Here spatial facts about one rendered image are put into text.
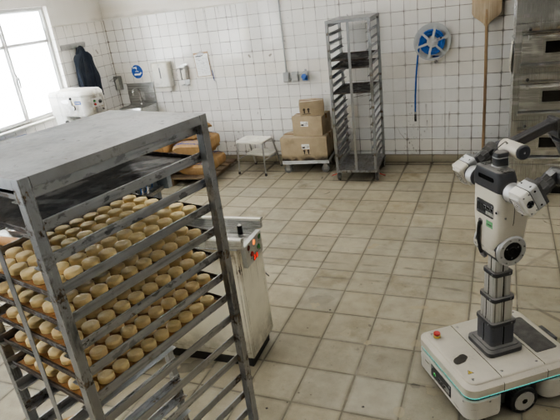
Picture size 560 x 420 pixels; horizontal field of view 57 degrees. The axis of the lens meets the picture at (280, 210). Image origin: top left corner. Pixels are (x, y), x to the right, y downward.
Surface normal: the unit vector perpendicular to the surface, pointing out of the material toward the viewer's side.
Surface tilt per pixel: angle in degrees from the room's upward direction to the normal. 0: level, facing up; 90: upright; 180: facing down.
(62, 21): 90
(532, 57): 90
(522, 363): 0
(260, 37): 90
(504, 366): 0
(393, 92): 90
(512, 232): 101
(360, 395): 0
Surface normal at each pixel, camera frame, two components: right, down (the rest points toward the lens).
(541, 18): -0.36, 0.40
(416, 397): -0.12, -0.92
